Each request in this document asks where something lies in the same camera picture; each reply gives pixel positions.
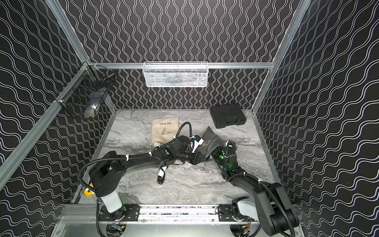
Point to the white hair dryer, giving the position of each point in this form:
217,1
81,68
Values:
164,155

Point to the grey hair dryer bag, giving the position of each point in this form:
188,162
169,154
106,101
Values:
211,143

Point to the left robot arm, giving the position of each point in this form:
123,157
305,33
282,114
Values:
181,142

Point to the black wire basket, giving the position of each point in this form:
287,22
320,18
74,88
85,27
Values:
85,99

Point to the white wire basket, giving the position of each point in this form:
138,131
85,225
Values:
176,74

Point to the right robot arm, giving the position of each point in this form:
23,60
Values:
269,205

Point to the beige hair dryer bag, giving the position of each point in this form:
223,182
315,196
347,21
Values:
163,130

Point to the black plastic case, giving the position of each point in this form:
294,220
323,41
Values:
227,115

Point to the yellow tape measure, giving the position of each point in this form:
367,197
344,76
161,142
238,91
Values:
88,192

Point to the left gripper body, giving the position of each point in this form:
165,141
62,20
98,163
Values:
195,157

